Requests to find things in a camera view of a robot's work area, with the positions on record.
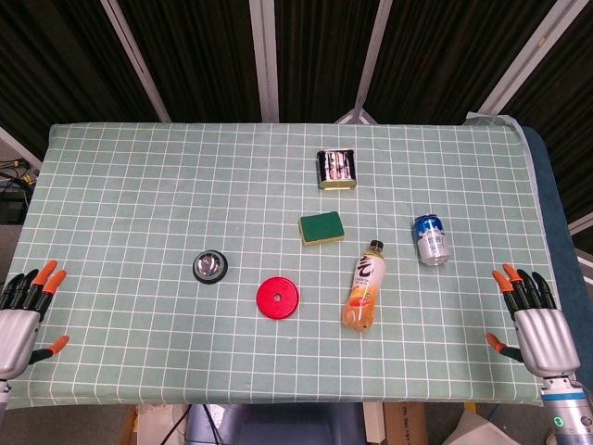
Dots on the green yellow sponge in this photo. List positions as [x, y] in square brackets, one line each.
[321, 227]

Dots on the blue white drink can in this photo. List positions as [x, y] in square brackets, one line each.
[432, 241]

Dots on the metal tin box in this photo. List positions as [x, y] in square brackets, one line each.
[336, 169]

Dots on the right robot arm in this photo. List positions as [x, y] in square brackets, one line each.
[566, 408]

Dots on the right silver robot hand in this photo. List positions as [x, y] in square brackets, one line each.
[544, 334]

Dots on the white frame bar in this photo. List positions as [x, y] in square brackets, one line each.
[523, 55]
[134, 55]
[264, 60]
[368, 60]

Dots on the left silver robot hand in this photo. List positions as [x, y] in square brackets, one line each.
[16, 326]

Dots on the red round disc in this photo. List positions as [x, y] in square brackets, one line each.
[278, 297]

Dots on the orange juice bottle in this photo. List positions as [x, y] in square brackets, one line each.
[364, 292]

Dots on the green checkered tablecloth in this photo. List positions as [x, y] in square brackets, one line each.
[185, 194]

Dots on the cardboard box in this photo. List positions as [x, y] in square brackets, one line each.
[405, 424]

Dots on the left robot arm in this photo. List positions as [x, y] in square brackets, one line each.
[2, 394]

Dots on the round shiny metal button cap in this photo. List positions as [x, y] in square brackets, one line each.
[210, 266]

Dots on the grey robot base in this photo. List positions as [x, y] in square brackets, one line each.
[273, 424]

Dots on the blue padded table edge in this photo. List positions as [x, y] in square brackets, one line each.
[556, 194]

